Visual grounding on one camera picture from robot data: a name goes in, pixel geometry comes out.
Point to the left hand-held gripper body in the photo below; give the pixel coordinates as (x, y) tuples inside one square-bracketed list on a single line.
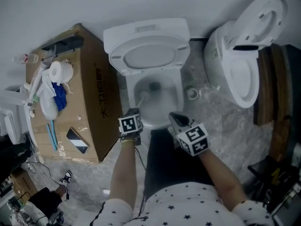
[(129, 125)]

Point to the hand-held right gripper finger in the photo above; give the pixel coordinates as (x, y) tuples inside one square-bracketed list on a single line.
[(182, 118), (178, 123)]

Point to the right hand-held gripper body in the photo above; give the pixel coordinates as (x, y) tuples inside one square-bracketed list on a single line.
[(194, 139)]

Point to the white toilet brush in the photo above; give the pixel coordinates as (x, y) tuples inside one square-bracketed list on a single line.
[(143, 95)]

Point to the white square-tank toilet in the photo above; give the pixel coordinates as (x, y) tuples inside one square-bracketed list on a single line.
[(150, 53)]

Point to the person's right forearm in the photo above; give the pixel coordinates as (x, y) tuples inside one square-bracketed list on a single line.
[(221, 182)]

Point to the person's left forearm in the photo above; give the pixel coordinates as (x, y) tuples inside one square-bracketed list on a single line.
[(123, 173)]

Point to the white oval smart toilet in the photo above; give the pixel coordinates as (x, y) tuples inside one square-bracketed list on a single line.
[(218, 62)]

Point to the white toilet paper roll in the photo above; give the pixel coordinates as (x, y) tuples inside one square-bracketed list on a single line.
[(64, 72)]

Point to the white slim-seat toilet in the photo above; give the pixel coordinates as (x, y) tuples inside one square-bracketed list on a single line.
[(11, 126)]

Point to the white tape roll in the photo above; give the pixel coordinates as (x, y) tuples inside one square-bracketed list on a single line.
[(188, 93)]

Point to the person's black trousers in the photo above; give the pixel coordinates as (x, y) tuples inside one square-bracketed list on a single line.
[(169, 163)]

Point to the large brown cardboard box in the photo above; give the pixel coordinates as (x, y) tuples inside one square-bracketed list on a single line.
[(89, 91)]

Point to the black smartphone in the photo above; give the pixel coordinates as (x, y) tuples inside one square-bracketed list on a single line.
[(77, 140)]

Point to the white star-print shirt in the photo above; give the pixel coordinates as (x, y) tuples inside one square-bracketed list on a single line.
[(188, 208)]

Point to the blue cloth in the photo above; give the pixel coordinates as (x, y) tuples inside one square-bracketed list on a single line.
[(60, 98)]

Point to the white cloth bundle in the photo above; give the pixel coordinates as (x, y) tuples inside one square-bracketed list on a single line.
[(48, 109)]

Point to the dark wooden step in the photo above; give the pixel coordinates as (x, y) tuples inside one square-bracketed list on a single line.
[(265, 91)]

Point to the black equipment rack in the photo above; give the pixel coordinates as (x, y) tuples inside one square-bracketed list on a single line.
[(277, 178)]

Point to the small white fitting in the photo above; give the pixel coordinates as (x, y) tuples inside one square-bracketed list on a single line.
[(32, 113)]

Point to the white plastic drain pipe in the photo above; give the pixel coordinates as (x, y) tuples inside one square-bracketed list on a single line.
[(35, 86)]

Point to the black curved platform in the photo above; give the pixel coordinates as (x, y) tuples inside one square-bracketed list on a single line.
[(294, 91)]

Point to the small brown cardboard box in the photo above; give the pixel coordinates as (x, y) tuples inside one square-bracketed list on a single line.
[(23, 182)]

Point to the clear plastic bottle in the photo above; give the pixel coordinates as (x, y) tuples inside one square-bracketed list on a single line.
[(26, 58)]

